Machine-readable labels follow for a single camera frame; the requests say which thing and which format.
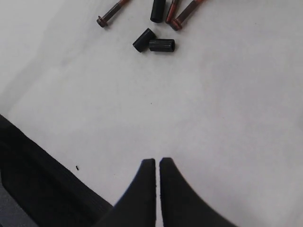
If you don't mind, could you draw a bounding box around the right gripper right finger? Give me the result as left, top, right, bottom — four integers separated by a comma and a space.
159, 157, 240, 227

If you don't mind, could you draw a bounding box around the rusty brown flanged bolt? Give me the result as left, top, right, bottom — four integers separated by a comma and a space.
172, 0, 205, 31
165, 0, 180, 25
96, 0, 131, 28

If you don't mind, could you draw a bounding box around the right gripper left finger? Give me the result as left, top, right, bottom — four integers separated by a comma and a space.
94, 158, 157, 227

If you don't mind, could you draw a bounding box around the black ribbed plastic sleeve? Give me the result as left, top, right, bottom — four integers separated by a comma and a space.
148, 38, 176, 52
150, 0, 167, 24
132, 28, 157, 53

